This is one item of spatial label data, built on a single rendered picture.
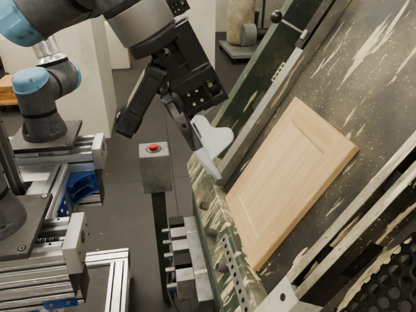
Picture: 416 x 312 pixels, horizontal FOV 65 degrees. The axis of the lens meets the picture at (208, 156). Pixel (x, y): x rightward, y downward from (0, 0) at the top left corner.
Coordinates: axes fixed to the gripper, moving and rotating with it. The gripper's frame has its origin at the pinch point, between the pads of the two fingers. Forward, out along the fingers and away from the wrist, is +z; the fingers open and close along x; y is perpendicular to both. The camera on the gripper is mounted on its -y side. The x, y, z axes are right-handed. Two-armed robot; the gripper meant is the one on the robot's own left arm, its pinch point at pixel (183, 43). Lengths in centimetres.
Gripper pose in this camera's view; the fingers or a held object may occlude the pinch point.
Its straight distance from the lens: 114.9
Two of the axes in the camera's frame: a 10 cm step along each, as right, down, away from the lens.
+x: -1.4, -5.1, 8.5
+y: 8.7, -4.7, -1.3
